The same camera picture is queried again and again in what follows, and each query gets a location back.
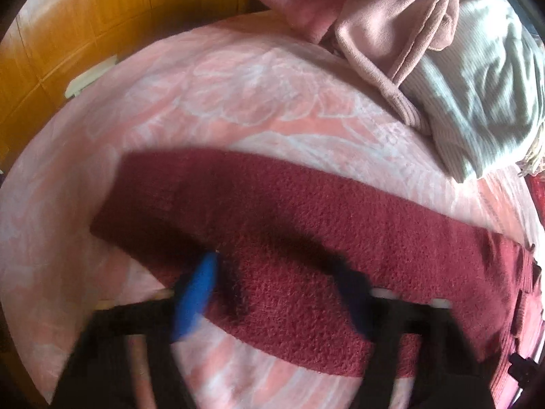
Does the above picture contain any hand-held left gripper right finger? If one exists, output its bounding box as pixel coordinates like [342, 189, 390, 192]
[331, 259, 499, 409]

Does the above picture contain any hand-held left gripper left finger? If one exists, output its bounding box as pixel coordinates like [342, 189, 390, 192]
[51, 251, 222, 409]

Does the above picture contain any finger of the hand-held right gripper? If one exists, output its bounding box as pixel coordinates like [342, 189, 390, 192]
[509, 351, 545, 388]

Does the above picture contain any dark red knit sweater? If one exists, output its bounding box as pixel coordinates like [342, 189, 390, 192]
[90, 149, 545, 409]

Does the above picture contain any pink floral blanket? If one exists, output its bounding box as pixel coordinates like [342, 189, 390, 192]
[0, 11, 541, 409]

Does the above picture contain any cream cloth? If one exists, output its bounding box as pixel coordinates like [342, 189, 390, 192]
[516, 134, 545, 176]

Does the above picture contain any white ribbed garment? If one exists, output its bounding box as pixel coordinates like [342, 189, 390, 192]
[400, 0, 545, 182]

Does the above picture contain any dusty pink velvet garment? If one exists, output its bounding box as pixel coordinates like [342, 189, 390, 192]
[333, 0, 461, 127]

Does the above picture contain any wooden cabinet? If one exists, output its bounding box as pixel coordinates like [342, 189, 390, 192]
[0, 0, 258, 175]

